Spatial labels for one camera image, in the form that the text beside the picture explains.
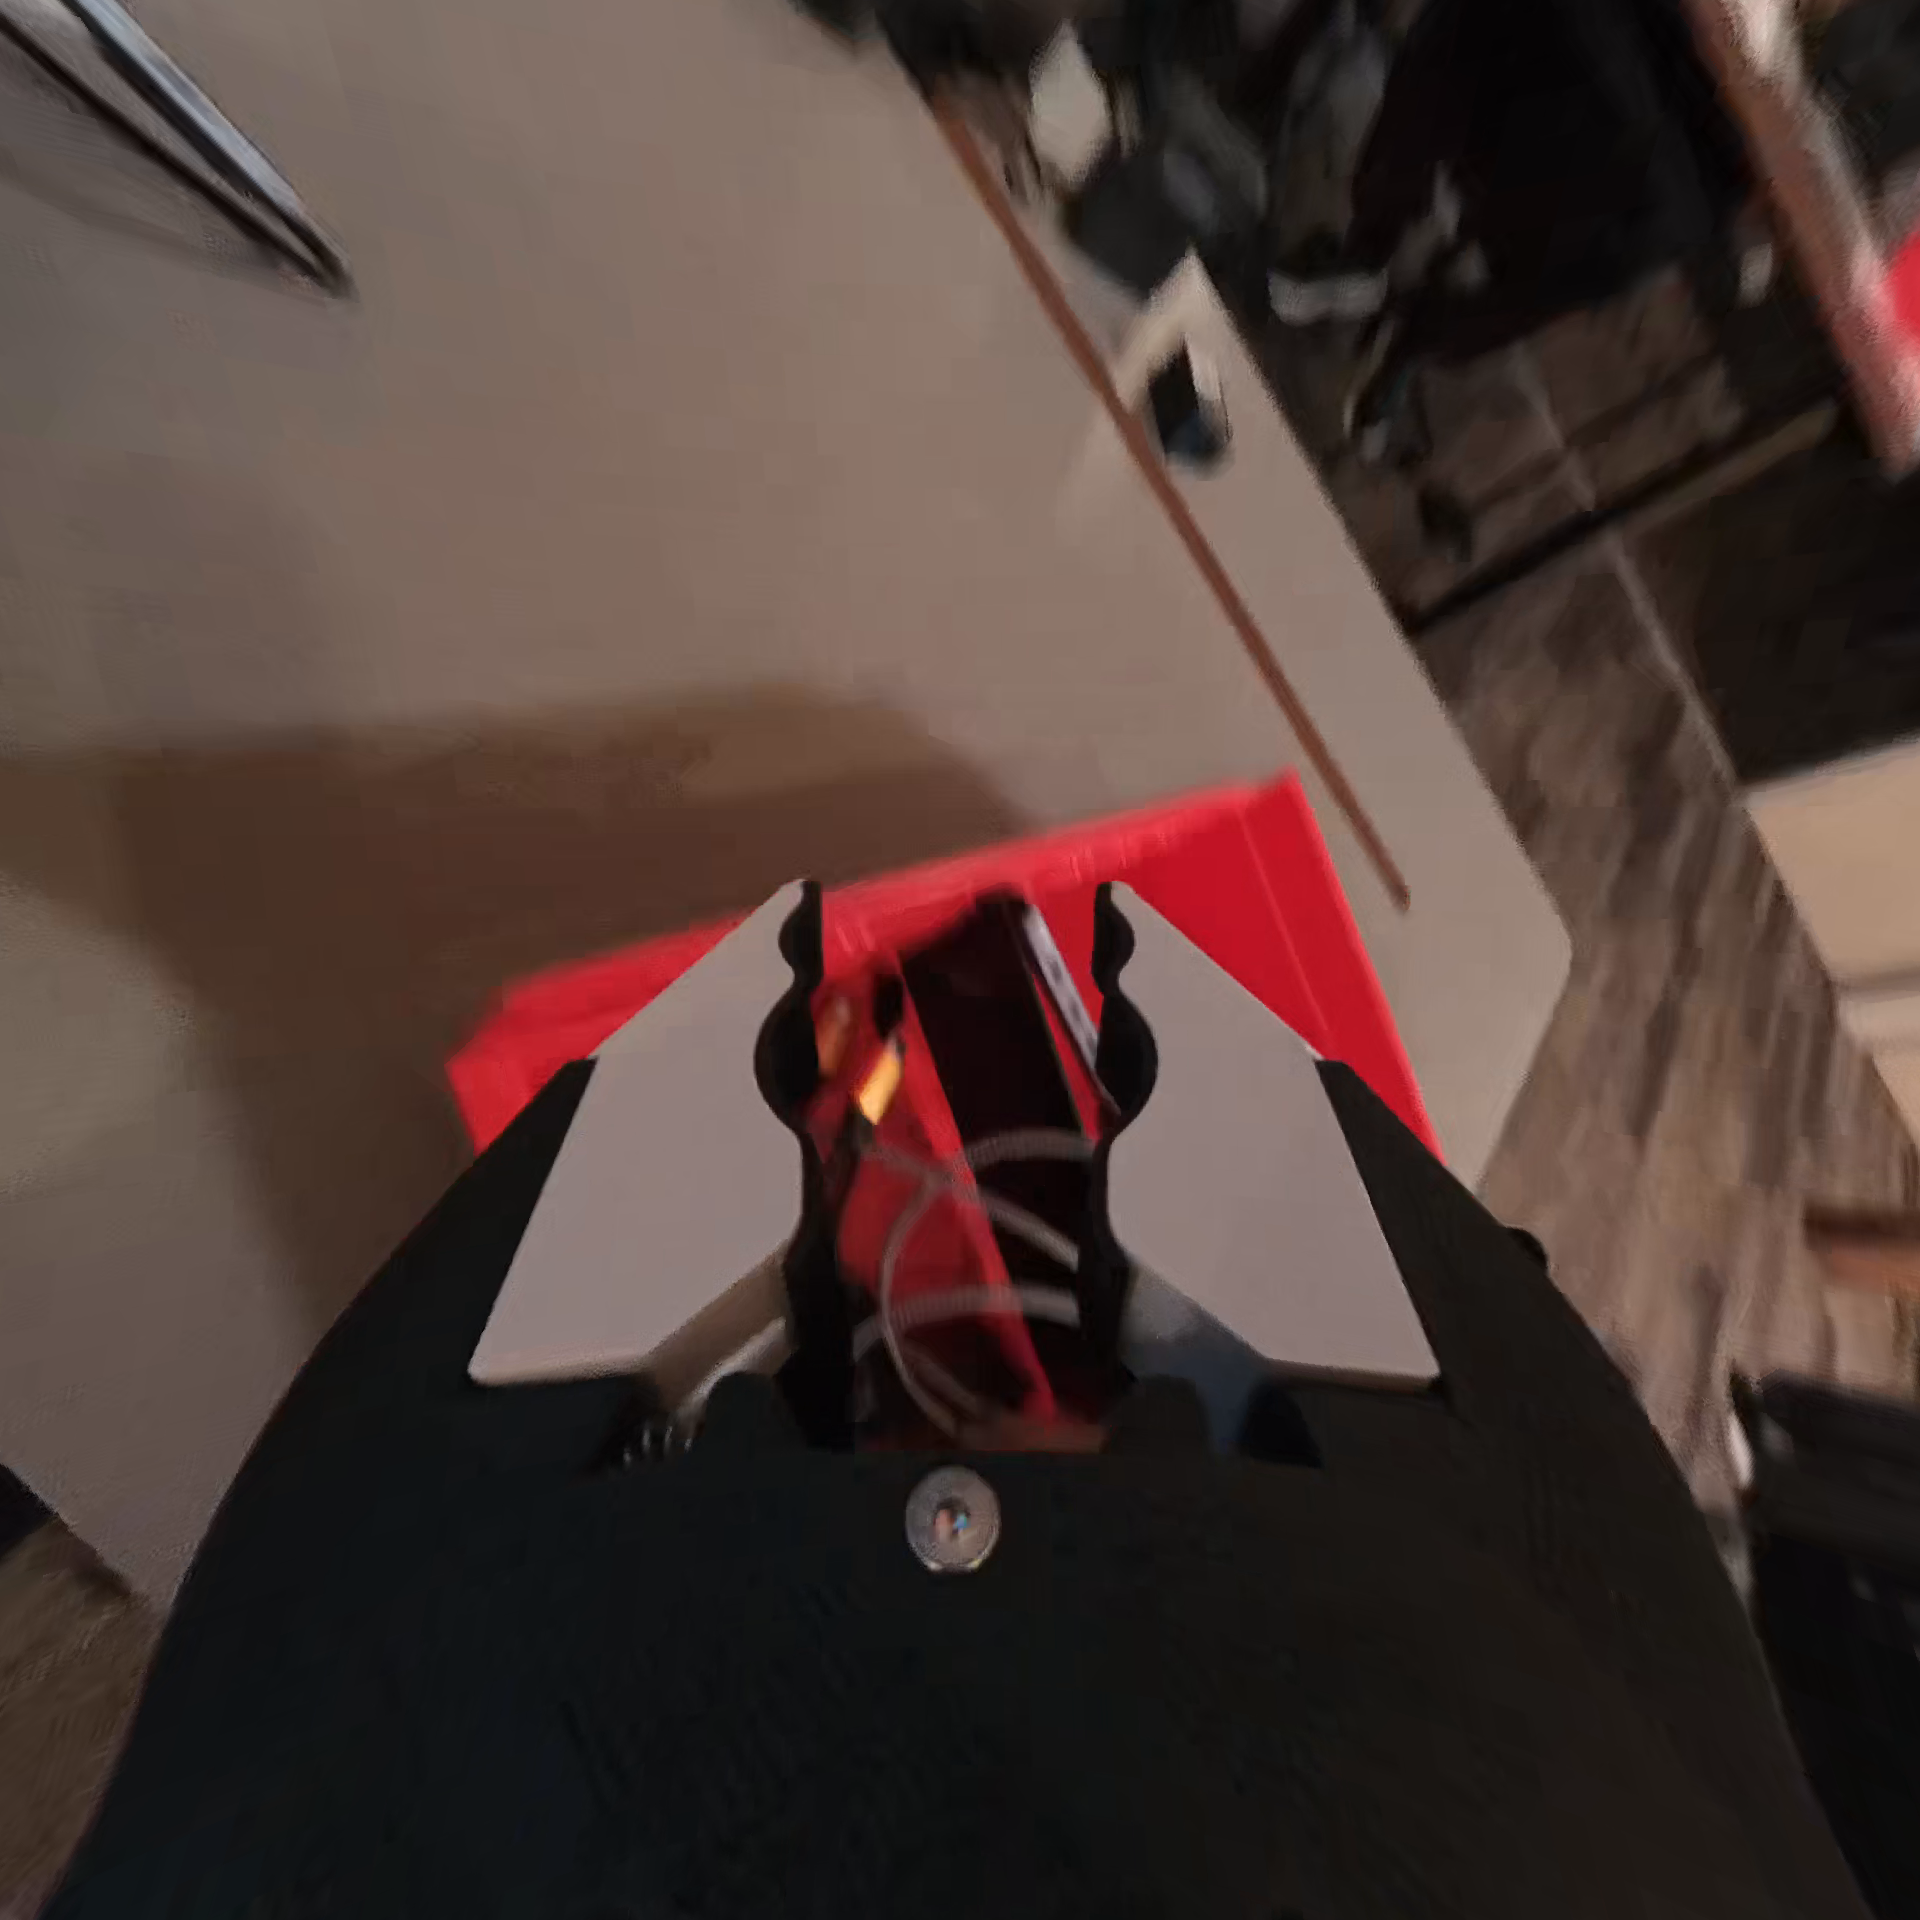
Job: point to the silver usb hub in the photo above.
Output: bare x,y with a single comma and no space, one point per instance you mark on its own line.
1068,1000

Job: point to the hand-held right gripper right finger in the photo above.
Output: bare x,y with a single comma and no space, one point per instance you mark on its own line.
1278,1198

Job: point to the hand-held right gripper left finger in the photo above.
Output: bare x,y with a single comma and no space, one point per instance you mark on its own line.
646,1198

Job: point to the red plastic bin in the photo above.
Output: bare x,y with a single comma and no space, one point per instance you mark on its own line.
1287,929

